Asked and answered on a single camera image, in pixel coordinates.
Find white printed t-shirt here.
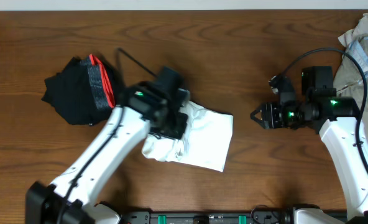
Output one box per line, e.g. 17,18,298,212
142,101,234,172

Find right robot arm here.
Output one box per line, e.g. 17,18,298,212
250,66,368,223

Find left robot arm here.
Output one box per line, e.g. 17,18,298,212
25,67,190,223

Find black shorts with red waistband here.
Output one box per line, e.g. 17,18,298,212
42,54,125,125

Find khaki beige garment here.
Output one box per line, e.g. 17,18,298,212
333,12,368,162

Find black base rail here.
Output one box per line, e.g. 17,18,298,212
120,207,295,224

